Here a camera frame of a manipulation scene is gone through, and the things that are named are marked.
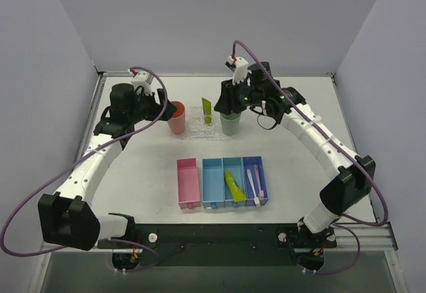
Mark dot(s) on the green plastic cup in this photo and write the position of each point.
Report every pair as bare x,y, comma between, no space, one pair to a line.
230,123

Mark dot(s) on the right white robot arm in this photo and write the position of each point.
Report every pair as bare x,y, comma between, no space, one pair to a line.
350,176

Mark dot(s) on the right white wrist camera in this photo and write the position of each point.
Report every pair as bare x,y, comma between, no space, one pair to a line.
239,67

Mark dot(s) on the light blue bin middle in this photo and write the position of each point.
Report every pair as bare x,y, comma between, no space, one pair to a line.
234,165

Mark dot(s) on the white toothbrush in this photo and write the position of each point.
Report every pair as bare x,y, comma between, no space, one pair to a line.
251,181

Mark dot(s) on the light blue bin left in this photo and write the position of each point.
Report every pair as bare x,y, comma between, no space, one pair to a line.
212,183

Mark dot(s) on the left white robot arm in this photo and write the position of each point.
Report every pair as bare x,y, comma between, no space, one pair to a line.
66,216

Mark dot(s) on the pink storage bin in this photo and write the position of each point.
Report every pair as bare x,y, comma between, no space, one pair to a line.
188,183

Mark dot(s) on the yellow-green toothpaste tube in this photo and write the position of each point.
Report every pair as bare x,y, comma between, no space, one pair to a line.
207,111
236,192

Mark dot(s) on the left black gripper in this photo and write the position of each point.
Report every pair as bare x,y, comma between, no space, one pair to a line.
160,103

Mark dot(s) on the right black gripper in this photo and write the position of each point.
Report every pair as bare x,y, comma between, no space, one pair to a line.
228,92

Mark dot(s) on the light blue bin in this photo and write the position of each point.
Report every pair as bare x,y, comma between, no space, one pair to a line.
234,165
212,183

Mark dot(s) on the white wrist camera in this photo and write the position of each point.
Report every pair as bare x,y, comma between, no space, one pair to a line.
239,67
141,82

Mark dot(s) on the clear textured plastic box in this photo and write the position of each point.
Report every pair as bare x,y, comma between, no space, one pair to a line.
195,122

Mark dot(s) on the orange plastic cup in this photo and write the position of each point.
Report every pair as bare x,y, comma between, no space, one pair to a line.
177,122

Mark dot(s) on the clear textured oval tray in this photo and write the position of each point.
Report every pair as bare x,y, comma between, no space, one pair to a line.
207,137

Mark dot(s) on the purple-blue storage bin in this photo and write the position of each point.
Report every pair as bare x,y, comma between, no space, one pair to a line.
255,180

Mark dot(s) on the pink toothbrush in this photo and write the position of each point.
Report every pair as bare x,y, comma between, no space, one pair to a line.
260,191

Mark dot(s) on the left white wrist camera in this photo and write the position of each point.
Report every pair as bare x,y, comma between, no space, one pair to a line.
141,82

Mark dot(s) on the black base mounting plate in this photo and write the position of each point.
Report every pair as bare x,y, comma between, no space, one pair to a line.
220,244

